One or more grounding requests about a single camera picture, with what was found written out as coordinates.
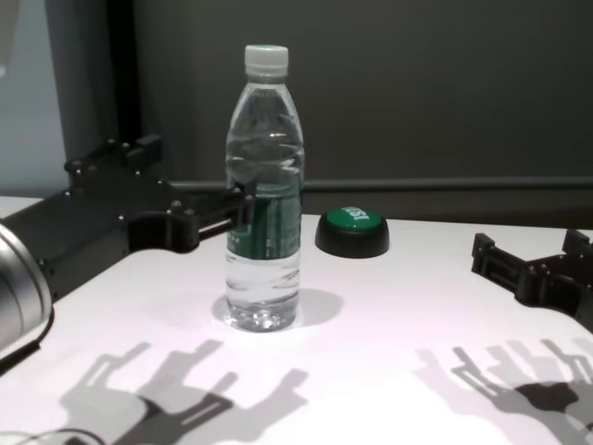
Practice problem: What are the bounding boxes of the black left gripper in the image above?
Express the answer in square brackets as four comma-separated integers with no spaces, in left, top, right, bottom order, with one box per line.
[8,133,257,303]

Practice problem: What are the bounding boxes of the thin black cable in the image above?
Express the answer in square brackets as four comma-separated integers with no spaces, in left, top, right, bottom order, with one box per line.
[0,419,90,445]

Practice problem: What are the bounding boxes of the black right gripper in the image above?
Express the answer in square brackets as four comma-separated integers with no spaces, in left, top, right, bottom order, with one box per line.
[471,228,593,333]

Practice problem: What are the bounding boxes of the green push button black base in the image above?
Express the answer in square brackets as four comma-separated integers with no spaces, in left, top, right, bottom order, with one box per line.
[314,206,391,258]

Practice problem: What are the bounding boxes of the dark horizontal wall rail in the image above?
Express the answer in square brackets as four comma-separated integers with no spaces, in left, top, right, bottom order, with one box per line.
[161,177,593,197]

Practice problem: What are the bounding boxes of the clear water bottle green label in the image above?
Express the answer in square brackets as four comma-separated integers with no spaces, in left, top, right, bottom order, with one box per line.
[223,44,306,332]

